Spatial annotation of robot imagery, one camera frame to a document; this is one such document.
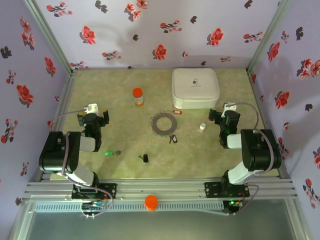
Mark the red tag key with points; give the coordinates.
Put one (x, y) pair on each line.
(178, 111)

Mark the black tag key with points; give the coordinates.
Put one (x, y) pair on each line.
(174, 138)

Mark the large metal keyring with rings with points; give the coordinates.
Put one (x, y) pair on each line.
(156, 123)

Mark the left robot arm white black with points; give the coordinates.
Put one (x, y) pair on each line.
(55, 155)

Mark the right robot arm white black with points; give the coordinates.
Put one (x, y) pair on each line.
(257, 150)

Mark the small white pink bottle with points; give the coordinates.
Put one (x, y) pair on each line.
(202, 127)

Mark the green tag key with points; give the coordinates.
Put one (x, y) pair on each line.
(108, 152)

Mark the white medicine bag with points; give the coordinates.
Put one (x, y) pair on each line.
(195, 87)

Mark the orange capped supplement bottle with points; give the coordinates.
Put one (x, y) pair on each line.
(138, 98)

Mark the orange round cap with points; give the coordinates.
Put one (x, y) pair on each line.
(151, 202)

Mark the grey metal panel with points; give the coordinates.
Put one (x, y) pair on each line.
(160, 225)

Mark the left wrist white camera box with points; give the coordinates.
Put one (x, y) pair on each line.
(91, 108)

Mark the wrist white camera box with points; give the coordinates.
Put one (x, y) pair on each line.
(229, 108)
(91, 108)

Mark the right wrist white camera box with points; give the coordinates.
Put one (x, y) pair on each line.
(229, 108)

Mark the aluminium side rail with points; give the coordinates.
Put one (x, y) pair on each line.
(61, 112)
(257, 95)

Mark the aluminium corner post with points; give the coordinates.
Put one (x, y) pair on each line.
(50, 37)
(267, 37)

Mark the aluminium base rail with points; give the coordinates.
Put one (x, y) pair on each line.
(160, 187)

